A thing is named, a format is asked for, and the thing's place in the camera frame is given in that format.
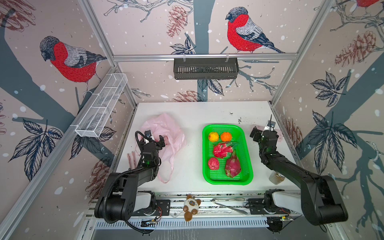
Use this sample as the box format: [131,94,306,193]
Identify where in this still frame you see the pink plastic bag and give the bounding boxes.
[140,113,186,184]

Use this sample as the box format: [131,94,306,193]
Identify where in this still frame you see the orange fruit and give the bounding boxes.
[220,132,233,142]

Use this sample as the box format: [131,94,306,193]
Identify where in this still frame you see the green plastic basket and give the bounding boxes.
[202,125,254,186]

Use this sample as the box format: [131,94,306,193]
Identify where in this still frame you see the red dragon fruit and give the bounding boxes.
[213,142,238,159]
[225,150,242,178]

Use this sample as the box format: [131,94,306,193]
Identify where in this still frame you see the yellow mango fruit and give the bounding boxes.
[208,132,220,143]

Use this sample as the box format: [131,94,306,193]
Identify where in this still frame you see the small red round fruit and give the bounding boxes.
[208,158,220,171]

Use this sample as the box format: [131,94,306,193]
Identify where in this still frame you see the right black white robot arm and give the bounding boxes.
[250,127,349,226]

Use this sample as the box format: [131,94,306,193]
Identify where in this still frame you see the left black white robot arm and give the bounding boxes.
[94,131,166,224]

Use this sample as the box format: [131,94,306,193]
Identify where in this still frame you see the small glass jar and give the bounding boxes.
[269,171,286,185]

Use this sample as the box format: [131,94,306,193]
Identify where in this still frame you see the brown white plush toy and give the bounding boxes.
[183,195,201,222]

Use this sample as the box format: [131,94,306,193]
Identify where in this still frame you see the metal tongs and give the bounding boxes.
[211,198,249,216]

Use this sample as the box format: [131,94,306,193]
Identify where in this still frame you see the white wire mesh shelf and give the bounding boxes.
[75,73,128,138]

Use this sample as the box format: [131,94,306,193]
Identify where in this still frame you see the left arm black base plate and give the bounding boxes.
[133,200,171,217]

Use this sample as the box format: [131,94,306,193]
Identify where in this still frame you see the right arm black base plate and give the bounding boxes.
[246,198,291,215]

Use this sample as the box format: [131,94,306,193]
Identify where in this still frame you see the black hanging wire basket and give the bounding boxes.
[174,58,239,80]

